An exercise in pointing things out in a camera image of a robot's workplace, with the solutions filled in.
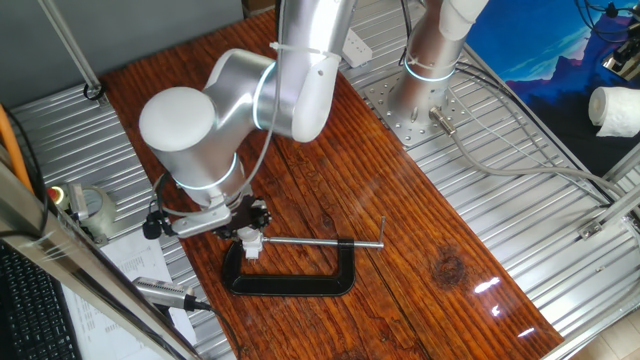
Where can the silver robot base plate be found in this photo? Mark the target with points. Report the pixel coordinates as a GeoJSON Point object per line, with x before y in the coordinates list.
{"type": "Point", "coordinates": [380, 97]}

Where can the black keyboard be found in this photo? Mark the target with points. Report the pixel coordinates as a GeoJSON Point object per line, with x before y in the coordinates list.
{"type": "Point", "coordinates": [35, 310]}

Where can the shiny metal device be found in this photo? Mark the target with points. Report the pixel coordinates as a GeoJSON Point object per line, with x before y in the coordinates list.
{"type": "Point", "coordinates": [622, 62]}

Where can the brown wooden board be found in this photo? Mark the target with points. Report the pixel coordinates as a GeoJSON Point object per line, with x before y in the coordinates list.
{"type": "Point", "coordinates": [350, 175]}

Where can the white LED light bulb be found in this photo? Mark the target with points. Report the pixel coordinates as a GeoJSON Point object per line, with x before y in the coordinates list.
{"type": "Point", "coordinates": [249, 234]}

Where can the white toilet paper roll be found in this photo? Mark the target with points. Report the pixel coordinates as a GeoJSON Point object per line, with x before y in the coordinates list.
{"type": "Point", "coordinates": [617, 110]}

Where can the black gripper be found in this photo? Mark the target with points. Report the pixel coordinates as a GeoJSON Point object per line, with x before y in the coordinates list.
{"type": "Point", "coordinates": [245, 212]}

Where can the printed paper sheets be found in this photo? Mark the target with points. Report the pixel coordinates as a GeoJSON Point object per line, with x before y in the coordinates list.
{"type": "Point", "coordinates": [135, 255]}

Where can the red emergency stop button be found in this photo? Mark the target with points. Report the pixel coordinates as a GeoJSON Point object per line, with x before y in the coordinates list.
{"type": "Point", "coordinates": [57, 195]}

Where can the orange tube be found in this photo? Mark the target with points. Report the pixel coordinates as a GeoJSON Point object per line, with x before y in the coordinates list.
{"type": "Point", "coordinates": [12, 150]}

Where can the black C-clamp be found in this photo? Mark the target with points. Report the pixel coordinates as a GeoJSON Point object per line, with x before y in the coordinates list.
{"type": "Point", "coordinates": [290, 286]}

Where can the shiny metal frame bar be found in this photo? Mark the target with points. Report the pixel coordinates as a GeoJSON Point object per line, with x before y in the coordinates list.
{"type": "Point", "coordinates": [75, 260]}

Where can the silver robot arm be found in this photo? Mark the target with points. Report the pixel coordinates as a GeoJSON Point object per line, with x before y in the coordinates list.
{"type": "Point", "coordinates": [210, 130]}

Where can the silver ribbed depth camera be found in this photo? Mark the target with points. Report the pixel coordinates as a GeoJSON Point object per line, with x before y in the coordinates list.
{"type": "Point", "coordinates": [160, 292]}

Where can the silver metal bracket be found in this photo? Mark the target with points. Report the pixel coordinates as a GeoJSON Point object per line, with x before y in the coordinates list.
{"type": "Point", "coordinates": [76, 200]}

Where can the white power strip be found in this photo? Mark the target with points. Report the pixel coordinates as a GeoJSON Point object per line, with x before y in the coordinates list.
{"type": "Point", "coordinates": [359, 50]}

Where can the aluminium frame profile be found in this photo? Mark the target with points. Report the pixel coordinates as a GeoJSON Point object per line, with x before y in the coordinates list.
{"type": "Point", "coordinates": [620, 207]}

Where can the white lamp socket adapter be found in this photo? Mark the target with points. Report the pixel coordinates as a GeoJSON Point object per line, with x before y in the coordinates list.
{"type": "Point", "coordinates": [252, 247]}

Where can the aluminium profile post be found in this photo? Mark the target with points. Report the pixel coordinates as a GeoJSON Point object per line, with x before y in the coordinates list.
{"type": "Point", "coordinates": [70, 50]}

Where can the blue landscape poster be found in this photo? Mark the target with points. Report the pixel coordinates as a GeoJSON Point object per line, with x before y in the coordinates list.
{"type": "Point", "coordinates": [540, 50]}

